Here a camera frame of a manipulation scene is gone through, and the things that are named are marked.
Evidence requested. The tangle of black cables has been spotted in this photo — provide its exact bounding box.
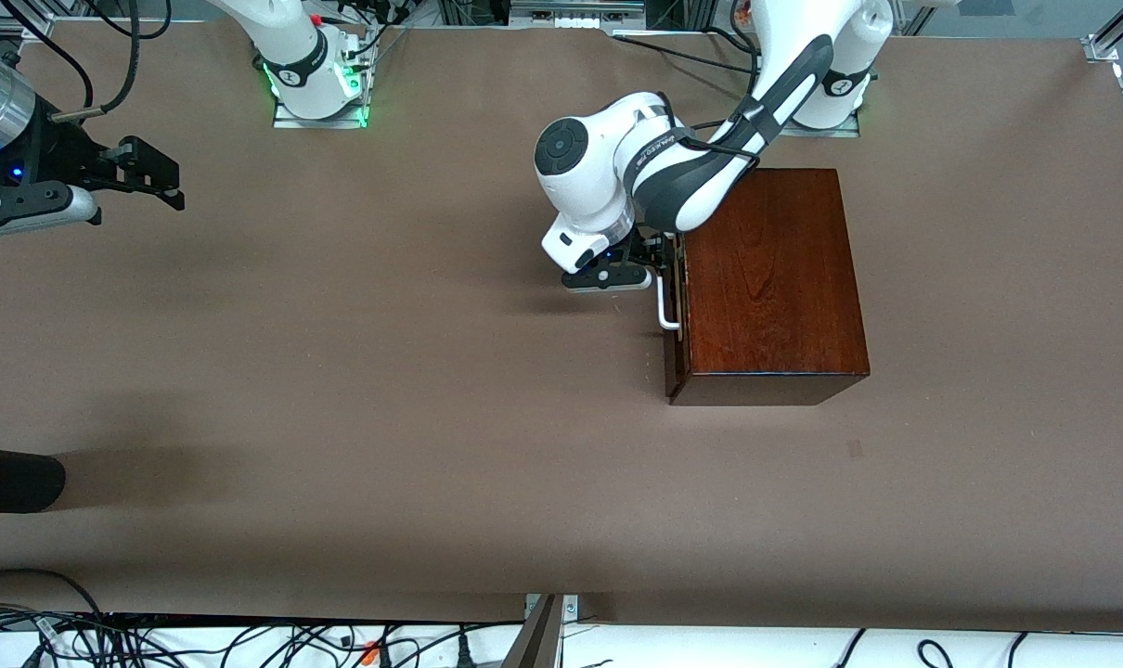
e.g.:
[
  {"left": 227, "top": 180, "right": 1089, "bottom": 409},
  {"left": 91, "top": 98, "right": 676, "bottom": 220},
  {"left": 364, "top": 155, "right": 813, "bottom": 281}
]
[{"left": 0, "top": 608, "right": 525, "bottom": 668}]

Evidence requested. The white power strip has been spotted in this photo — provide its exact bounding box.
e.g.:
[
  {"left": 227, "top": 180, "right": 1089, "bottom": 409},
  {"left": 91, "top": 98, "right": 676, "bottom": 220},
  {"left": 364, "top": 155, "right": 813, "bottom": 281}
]
[{"left": 509, "top": 0, "right": 648, "bottom": 31}]

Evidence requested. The black cylinder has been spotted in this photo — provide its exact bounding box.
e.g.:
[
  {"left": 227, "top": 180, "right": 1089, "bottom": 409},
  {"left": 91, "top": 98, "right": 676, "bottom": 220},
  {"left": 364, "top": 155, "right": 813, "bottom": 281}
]
[{"left": 0, "top": 445, "right": 67, "bottom": 514}]

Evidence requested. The thick black cable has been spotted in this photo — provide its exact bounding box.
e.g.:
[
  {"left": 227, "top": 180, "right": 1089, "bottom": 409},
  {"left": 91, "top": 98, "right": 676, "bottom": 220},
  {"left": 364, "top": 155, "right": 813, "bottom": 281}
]
[{"left": 708, "top": 26, "right": 762, "bottom": 94}]

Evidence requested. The thin black cable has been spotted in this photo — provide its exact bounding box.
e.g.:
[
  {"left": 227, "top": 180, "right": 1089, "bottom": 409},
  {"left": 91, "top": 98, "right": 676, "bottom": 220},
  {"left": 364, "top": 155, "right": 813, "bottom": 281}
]
[{"left": 613, "top": 35, "right": 755, "bottom": 77}]

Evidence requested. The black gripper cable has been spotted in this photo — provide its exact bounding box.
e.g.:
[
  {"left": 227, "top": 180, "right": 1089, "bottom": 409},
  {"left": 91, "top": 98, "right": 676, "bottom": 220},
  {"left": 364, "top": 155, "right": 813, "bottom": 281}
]
[
  {"left": 0, "top": 0, "right": 173, "bottom": 122},
  {"left": 652, "top": 91, "right": 765, "bottom": 173}
]

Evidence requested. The dark slanted bar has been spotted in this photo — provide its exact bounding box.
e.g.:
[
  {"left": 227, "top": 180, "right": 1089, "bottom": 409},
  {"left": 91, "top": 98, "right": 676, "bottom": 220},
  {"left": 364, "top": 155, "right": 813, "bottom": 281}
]
[{"left": 501, "top": 596, "right": 564, "bottom": 668}]

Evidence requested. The aluminium frame profile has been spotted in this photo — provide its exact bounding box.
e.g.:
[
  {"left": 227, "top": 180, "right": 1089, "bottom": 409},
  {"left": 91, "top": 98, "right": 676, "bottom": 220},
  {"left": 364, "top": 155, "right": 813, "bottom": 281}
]
[
  {"left": 0, "top": 0, "right": 57, "bottom": 40},
  {"left": 1084, "top": 0, "right": 1123, "bottom": 64}
]

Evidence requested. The brown table cover sheet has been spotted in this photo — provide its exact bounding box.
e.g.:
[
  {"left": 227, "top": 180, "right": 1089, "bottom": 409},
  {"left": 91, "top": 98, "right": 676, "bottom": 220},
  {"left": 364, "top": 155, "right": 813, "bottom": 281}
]
[{"left": 0, "top": 20, "right": 1123, "bottom": 624}]

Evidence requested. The black looped cable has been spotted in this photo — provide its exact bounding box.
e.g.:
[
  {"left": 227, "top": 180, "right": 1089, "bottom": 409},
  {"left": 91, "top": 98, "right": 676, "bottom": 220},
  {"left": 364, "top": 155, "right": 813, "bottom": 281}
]
[{"left": 0, "top": 568, "right": 108, "bottom": 621}]

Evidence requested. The wooden drawer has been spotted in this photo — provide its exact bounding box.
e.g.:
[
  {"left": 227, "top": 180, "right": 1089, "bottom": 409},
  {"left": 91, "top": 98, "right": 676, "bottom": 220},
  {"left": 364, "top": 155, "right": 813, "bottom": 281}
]
[{"left": 665, "top": 232, "right": 689, "bottom": 383}]

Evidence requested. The white metal drawer handle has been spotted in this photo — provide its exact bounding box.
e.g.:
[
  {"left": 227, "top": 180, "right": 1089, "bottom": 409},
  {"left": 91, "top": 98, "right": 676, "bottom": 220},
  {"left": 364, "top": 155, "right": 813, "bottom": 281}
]
[{"left": 655, "top": 275, "right": 683, "bottom": 331}]

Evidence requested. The silver corner bracket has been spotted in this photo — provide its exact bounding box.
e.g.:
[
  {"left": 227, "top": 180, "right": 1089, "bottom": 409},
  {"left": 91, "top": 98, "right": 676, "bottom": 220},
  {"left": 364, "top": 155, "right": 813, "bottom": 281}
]
[{"left": 524, "top": 594, "right": 581, "bottom": 624}]

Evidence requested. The dark brown wooden cabinet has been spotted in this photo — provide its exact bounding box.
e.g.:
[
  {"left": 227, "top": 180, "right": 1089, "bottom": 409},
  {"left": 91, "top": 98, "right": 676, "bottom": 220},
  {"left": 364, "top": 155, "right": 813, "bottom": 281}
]
[{"left": 665, "top": 168, "right": 871, "bottom": 407}]

